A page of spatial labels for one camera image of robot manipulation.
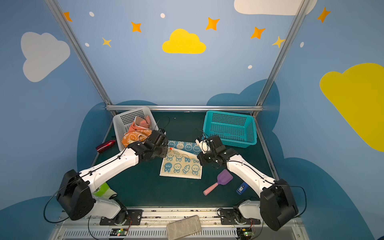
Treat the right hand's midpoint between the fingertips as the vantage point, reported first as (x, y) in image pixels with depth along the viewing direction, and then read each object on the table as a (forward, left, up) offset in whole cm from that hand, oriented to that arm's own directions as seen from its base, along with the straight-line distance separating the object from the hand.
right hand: (199, 155), depth 84 cm
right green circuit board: (-34, -23, -13) cm, 43 cm away
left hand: (+2, +20, +2) cm, 20 cm away
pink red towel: (+25, +43, -4) cm, 50 cm away
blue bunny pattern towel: (+2, +11, -13) cm, 17 cm away
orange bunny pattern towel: (+11, +41, -1) cm, 43 cm away
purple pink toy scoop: (-8, -15, -12) cm, 21 cm away
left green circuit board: (-37, +38, -11) cm, 54 cm away
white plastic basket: (+29, +59, -8) cm, 66 cm away
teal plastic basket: (+30, -27, -12) cm, 42 cm away
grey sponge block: (-34, +6, -8) cm, 36 cm away
